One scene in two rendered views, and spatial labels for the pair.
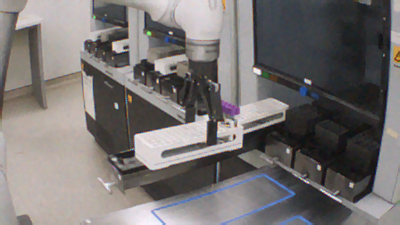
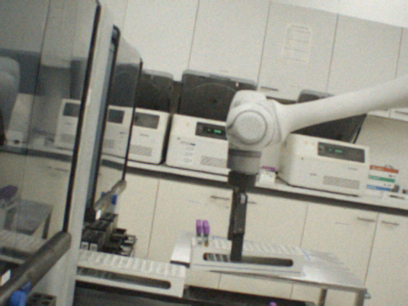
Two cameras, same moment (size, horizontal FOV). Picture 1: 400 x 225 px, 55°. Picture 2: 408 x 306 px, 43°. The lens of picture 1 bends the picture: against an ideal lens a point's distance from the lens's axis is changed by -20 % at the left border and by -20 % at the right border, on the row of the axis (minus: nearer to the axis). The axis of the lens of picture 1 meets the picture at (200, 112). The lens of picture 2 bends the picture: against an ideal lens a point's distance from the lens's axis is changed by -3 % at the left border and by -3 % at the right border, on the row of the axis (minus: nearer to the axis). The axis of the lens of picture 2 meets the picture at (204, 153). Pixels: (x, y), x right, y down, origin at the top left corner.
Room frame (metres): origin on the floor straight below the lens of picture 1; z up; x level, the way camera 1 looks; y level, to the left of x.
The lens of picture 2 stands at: (2.47, 0.60, 1.22)
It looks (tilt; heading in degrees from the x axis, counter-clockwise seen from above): 3 degrees down; 210
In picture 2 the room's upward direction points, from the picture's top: 9 degrees clockwise
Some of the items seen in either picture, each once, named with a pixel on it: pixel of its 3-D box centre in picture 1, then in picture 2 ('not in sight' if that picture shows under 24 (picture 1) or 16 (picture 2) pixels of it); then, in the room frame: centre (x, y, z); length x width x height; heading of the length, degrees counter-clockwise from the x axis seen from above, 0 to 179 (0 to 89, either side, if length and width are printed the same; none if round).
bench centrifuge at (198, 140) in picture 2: not in sight; (211, 122); (-0.88, -1.33, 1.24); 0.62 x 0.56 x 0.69; 33
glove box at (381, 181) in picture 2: not in sight; (377, 181); (-1.74, -0.25, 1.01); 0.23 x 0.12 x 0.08; 122
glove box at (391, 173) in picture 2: not in sight; (382, 170); (-1.75, -0.23, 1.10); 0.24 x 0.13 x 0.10; 121
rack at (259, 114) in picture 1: (248, 120); (122, 274); (1.46, -0.16, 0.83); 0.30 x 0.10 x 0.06; 122
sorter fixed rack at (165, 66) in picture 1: (187, 62); not in sight; (2.16, 0.06, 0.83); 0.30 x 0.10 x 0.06; 122
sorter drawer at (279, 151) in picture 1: (337, 125); not in sight; (1.51, -0.52, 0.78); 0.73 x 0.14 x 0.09; 122
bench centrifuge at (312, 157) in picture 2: not in sight; (325, 141); (-1.34, -0.61, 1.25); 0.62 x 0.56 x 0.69; 32
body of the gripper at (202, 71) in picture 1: (202, 75); (240, 189); (1.21, -0.01, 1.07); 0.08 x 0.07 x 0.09; 33
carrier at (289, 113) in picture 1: (297, 122); (96, 247); (1.38, -0.32, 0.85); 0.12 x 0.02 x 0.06; 33
